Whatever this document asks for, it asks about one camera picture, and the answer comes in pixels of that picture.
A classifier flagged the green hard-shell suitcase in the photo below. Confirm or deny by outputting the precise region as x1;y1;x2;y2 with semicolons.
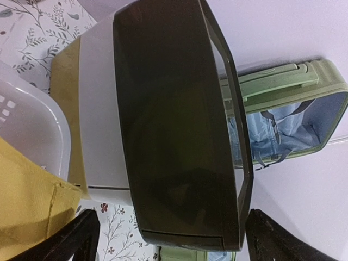
155;59;348;261

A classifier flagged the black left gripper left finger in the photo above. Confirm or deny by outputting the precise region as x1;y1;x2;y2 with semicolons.
5;209;100;260

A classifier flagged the plain yellow garment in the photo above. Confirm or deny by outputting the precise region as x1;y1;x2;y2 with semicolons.
1;140;82;260

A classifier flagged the drawer cabinet with dark top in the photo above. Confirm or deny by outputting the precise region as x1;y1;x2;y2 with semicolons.
51;1;253;251

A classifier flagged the floral white tablecloth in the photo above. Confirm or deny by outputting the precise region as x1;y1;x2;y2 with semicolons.
1;1;160;260

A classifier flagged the white plastic mesh basket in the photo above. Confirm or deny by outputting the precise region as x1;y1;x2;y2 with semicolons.
1;63;71;181

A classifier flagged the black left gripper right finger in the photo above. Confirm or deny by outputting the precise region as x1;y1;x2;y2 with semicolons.
246;209;335;261

